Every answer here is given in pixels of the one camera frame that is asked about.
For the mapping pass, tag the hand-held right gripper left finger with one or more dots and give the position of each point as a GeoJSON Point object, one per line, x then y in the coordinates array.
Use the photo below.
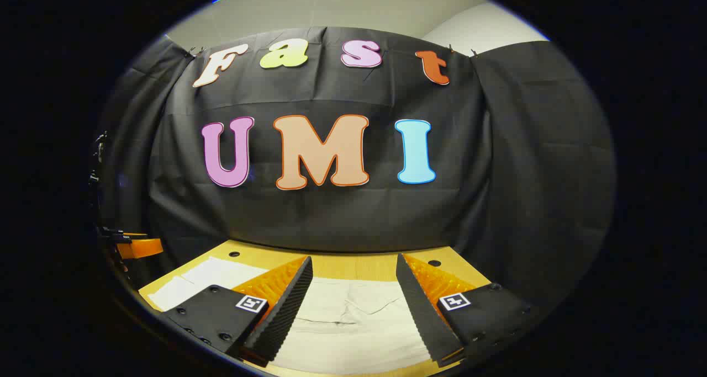
{"type": "Point", "coordinates": [287, 305]}

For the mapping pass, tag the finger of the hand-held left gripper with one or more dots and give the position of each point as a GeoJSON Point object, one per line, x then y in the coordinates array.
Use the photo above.
{"type": "Point", "coordinates": [141, 248]}

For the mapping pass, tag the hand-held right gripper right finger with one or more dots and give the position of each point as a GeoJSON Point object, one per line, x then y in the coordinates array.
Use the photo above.
{"type": "Point", "coordinates": [422, 305]}

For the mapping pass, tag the white jeans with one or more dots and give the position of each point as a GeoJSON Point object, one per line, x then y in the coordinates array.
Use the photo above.
{"type": "Point", "coordinates": [353, 333]}

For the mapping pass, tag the black backdrop cloth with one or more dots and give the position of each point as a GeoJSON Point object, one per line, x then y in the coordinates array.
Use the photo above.
{"type": "Point", "coordinates": [342, 217]}

